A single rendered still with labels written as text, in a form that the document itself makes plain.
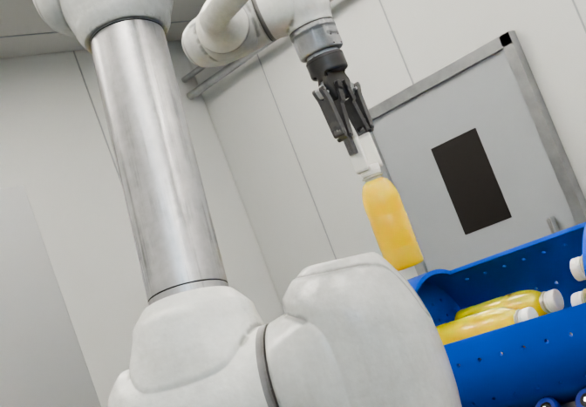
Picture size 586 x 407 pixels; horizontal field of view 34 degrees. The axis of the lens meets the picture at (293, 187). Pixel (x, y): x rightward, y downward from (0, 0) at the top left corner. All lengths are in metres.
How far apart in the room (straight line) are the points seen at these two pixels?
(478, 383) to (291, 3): 0.76
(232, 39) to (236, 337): 0.84
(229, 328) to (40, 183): 5.28
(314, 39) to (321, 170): 4.74
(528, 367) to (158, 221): 0.70
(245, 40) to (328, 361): 0.92
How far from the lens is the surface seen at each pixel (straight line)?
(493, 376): 1.65
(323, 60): 1.82
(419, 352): 1.06
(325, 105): 1.80
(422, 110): 5.86
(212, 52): 1.86
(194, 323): 1.11
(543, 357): 1.59
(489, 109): 5.59
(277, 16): 1.85
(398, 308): 1.06
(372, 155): 1.84
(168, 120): 1.23
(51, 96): 6.64
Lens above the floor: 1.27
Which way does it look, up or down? 6 degrees up
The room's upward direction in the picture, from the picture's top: 21 degrees counter-clockwise
